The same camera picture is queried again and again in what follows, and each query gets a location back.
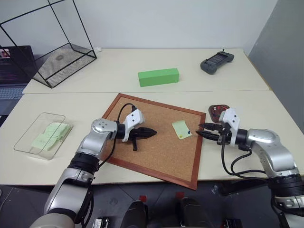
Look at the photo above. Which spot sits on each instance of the dark red pushpin tray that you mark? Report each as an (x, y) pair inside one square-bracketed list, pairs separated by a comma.
[(213, 112)]

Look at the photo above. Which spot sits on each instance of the wood-framed cork board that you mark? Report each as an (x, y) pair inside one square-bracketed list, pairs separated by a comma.
[(161, 154)]

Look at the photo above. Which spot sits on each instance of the stack of green notes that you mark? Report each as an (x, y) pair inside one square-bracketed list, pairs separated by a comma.
[(51, 136)]

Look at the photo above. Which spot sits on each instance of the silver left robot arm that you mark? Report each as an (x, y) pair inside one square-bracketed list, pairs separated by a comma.
[(71, 190)]

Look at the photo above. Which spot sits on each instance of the green rectangular block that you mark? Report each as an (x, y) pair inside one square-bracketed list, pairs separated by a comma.
[(158, 77)]

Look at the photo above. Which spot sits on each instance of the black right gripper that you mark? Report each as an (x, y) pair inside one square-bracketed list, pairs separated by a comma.
[(225, 137)]

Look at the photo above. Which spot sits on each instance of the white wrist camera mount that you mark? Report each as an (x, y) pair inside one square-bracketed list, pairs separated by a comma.
[(231, 117), (134, 119)]

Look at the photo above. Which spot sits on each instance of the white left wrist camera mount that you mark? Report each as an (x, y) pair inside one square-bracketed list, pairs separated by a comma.
[(134, 119)]

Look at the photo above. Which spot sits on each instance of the gray handheld remote controller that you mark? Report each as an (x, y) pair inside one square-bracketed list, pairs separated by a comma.
[(213, 64)]

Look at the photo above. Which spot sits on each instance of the dark laptop computer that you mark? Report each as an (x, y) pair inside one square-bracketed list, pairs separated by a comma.
[(12, 69)]

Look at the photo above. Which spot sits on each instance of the clear plastic box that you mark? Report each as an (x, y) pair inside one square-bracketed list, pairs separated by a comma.
[(26, 142)]

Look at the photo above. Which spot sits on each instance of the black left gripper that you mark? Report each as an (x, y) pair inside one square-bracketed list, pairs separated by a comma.
[(135, 135)]

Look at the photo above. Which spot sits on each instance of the dark rounded shape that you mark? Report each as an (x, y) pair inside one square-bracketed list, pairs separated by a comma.
[(191, 213), (136, 213)]

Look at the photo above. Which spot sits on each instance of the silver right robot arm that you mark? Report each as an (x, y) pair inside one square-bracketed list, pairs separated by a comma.
[(270, 147)]

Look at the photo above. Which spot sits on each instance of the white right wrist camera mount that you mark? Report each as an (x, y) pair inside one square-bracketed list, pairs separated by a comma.
[(231, 117)]

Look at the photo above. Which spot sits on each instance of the green sticky note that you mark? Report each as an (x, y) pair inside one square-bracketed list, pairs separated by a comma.
[(179, 127)]

